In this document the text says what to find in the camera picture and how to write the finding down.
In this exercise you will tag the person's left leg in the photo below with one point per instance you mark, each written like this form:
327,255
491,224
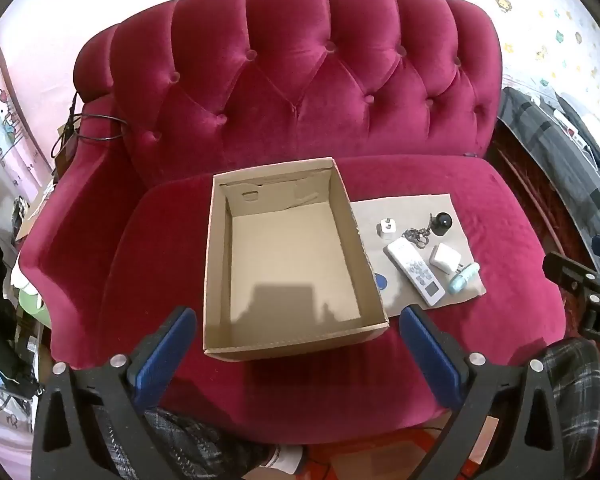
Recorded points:
205,445

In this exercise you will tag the light blue plastic gadget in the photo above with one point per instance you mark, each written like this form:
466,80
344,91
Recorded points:
461,280

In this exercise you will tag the small white charger plug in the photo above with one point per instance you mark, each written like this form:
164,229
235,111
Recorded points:
386,231

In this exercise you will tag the flat cardboard sheet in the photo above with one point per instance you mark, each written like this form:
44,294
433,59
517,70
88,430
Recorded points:
405,210

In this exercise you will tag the green plastic container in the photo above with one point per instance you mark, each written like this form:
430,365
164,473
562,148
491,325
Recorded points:
32,307

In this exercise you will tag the red velvet tufted sofa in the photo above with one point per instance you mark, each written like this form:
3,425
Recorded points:
305,85

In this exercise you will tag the person's right leg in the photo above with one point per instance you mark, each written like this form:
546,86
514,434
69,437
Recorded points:
575,385

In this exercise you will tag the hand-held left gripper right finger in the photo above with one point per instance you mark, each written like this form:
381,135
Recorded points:
430,360

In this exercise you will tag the blue key fob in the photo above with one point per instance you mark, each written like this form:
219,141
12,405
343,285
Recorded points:
380,281

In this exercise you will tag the colourful wall stickers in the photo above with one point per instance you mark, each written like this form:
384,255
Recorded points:
503,2

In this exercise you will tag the grey plaid blanket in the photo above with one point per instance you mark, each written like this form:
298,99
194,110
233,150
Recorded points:
545,145

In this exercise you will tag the metal key bunch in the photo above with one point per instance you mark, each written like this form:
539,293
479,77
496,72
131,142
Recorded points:
415,236

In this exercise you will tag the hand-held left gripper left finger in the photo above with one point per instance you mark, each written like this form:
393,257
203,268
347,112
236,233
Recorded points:
165,355

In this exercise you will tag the cardboard box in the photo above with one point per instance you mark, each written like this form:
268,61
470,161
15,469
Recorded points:
290,260

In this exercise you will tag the pink cartoon curtain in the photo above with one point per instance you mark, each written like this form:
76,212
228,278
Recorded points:
0,120

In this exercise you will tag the white sock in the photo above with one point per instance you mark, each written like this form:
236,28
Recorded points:
286,460

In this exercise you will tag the white remote control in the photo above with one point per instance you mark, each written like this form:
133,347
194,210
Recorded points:
415,270

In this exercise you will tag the person's leg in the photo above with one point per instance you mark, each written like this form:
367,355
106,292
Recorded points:
575,385
205,445

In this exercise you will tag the white square power adapter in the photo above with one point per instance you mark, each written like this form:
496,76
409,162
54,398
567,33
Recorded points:
444,258

